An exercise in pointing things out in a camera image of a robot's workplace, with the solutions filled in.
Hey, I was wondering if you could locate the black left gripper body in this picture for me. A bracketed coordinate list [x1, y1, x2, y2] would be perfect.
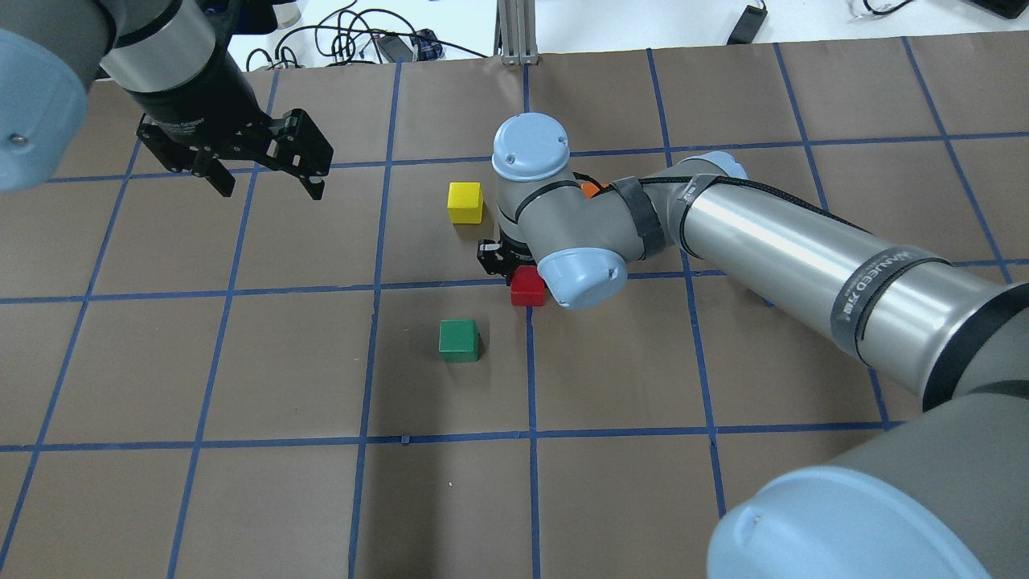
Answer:
[137, 109, 334, 179]

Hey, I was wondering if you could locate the green wooden block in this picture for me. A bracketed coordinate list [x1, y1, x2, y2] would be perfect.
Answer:
[437, 318, 482, 363]

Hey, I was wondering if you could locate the red wooden block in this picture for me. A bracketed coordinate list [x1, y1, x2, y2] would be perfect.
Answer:
[510, 266, 548, 307]

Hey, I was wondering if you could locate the yellow wooden block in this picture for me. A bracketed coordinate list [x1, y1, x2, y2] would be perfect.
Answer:
[447, 181, 485, 226]

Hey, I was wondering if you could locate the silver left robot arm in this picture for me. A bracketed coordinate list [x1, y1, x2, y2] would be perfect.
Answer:
[1, 1, 334, 200]

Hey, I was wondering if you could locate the black power adapter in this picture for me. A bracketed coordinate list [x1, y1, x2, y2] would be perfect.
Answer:
[725, 2, 769, 45]

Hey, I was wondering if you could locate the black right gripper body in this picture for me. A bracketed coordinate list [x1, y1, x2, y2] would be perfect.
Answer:
[477, 238, 524, 279]

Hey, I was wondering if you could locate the brown paper mat blue grid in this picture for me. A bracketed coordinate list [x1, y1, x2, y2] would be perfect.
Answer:
[1, 31, 1027, 578]

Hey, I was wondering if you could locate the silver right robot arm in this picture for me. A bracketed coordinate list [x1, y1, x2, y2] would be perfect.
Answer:
[480, 113, 1028, 578]

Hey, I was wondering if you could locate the aluminium frame post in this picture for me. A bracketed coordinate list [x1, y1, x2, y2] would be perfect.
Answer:
[494, 0, 539, 66]

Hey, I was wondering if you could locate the orange wooden block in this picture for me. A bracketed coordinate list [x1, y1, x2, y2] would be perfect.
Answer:
[580, 181, 602, 200]

